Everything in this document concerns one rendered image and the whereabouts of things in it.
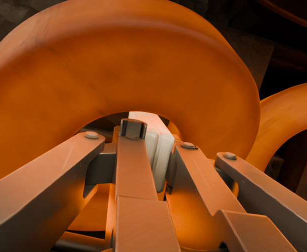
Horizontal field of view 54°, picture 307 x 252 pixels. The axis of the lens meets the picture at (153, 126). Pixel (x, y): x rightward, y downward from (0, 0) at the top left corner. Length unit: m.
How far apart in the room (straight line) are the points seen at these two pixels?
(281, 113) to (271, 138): 0.02
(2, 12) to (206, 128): 0.20
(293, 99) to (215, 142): 0.09
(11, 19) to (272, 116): 0.22
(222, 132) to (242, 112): 0.02
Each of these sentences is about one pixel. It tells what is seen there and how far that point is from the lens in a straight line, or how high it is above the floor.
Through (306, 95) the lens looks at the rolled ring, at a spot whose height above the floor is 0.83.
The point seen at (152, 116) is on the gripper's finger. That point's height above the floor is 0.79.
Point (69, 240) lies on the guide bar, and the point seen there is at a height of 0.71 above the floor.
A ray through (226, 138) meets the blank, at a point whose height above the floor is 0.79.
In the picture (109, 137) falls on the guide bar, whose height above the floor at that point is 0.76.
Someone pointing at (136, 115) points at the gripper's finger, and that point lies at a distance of 0.18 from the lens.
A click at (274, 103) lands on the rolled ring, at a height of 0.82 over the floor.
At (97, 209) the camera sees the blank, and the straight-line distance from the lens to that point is 0.20.
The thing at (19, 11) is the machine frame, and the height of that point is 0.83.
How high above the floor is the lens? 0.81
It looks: 8 degrees down
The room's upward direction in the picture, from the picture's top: 17 degrees clockwise
